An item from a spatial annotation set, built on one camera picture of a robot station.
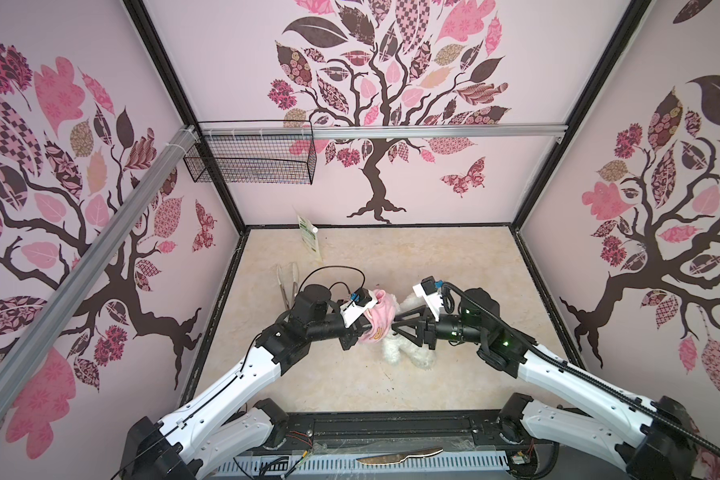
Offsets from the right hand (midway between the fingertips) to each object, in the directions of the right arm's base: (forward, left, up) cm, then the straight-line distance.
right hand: (396, 321), depth 67 cm
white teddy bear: (-1, -2, -14) cm, 14 cm away
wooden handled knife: (-24, 0, -23) cm, 33 cm away
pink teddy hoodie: (0, +4, +2) cm, 4 cm away
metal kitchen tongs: (+29, +33, -22) cm, 49 cm away
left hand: (+2, +5, -5) cm, 7 cm away
